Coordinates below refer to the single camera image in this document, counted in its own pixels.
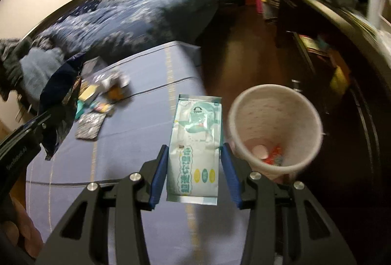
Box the dark grey garment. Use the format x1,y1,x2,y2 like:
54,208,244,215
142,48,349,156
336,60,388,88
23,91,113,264
0,37,34,101

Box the black patterned packet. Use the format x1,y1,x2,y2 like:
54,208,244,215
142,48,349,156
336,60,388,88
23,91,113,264
76,112,107,140

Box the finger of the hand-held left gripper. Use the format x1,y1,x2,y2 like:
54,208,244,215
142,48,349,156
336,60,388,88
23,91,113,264
18,109,53,143

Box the teal wrapper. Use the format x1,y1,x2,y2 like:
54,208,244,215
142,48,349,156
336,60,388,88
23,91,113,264
75,100,87,119

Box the yellow packet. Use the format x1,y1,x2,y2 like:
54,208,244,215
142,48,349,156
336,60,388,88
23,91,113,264
79,85,98,101

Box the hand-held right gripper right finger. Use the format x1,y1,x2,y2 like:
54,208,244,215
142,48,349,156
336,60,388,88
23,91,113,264
220,142,358,265

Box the dark blue snack bag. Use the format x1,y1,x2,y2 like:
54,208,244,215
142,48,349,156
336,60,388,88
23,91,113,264
40,51,87,160

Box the orange brown snack piece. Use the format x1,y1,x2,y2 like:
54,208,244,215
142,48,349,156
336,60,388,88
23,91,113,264
108,86,126,101

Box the light blue fleece blanket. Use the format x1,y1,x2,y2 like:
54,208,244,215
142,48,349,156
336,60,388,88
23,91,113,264
20,47,66,101

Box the white plastic waste bin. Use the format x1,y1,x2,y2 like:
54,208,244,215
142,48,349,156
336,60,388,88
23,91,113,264
228,85,324,184

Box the pale green wet wipes packet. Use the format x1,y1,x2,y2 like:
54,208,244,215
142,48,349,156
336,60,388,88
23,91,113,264
166,95,223,206

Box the small colourful wrappers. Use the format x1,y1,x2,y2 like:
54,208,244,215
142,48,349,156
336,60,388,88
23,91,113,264
92,102,112,114

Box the dark wooden headboard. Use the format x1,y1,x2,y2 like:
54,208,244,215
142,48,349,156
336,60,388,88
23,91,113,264
21,0,112,40

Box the grey packet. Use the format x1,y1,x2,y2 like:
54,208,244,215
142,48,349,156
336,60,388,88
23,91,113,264
82,58,104,76

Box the orange wrappers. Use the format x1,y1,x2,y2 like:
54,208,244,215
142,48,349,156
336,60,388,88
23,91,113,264
263,146,284,166

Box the dark wooden desk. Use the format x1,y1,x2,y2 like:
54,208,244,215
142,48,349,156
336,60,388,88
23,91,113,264
275,0,391,162

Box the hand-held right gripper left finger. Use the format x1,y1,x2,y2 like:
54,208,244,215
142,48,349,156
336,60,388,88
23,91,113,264
43,144,170,265

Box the white round lid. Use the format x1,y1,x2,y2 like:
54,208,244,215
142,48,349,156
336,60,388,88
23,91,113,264
252,145,269,159

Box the person's left hand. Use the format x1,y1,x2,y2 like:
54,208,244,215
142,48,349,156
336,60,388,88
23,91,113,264
0,192,44,261

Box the blue floral duvet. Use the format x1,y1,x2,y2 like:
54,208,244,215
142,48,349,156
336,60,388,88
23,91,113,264
27,0,228,70

